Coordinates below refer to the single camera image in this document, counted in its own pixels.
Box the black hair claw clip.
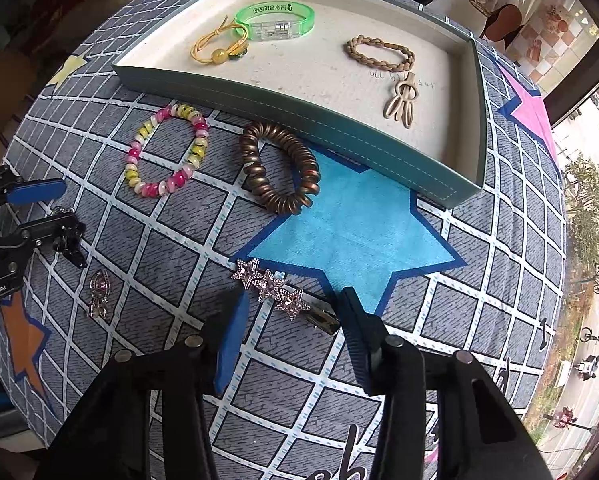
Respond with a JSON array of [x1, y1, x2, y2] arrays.
[[52, 206, 86, 269]]

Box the star rhinestone hair clip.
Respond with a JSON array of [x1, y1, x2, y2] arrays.
[[231, 258, 341, 335]]

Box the brown spiral hair tie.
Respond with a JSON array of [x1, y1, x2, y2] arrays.
[[238, 120, 322, 217]]

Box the yellow flower hair tie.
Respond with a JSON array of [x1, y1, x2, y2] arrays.
[[190, 15, 252, 66]]

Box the tan braided hair tie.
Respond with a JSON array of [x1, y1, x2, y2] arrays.
[[344, 34, 417, 74]]

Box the green translucent bangle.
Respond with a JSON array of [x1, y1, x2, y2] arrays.
[[234, 0, 316, 42]]

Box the teal jewelry tray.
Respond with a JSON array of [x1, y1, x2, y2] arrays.
[[113, 0, 487, 208]]

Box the heart pendant silver right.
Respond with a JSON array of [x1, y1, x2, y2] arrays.
[[89, 269, 112, 318]]

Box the grey checkered star tablecloth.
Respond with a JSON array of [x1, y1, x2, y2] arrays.
[[0, 0, 565, 479]]

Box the pink yellow beaded bracelet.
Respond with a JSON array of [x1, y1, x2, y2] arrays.
[[123, 103, 212, 200]]

